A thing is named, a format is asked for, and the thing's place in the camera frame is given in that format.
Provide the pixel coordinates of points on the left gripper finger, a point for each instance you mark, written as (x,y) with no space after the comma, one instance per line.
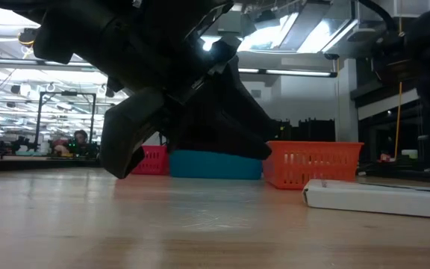
(207,134)
(245,108)

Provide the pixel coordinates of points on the blue plastic bin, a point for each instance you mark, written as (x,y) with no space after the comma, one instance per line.
(215,168)

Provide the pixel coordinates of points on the red slotted plastic basket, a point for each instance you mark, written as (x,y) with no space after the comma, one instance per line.
(155,160)

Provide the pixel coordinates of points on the orange slotted plastic basket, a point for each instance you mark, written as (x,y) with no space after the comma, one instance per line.
(312,164)

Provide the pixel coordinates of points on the person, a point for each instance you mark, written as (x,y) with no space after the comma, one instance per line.
(81,137)

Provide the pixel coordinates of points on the dark background work table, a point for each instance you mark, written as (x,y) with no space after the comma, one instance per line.
(32,163)

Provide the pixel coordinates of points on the white box with black print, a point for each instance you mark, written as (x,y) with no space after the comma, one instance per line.
(379,200)

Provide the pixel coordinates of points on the black frame stand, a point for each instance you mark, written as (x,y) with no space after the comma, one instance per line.
(67,93)

